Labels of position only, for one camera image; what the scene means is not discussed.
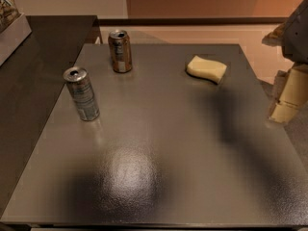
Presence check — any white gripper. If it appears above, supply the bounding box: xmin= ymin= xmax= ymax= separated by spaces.
xmin=262 ymin=0 xmax=308 ymax=123

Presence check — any brown soda can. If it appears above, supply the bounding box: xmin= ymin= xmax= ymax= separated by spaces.
xmin=108 ymin=30 xmax=132 ymax=73

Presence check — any yellow sponge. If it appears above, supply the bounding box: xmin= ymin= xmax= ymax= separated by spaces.
xmin=186 ymin=56 xmax=227 ymax=84

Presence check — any white box with snacks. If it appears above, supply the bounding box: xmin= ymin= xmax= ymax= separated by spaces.
xmin=0 ymin=0 xmax=32 ymax=65

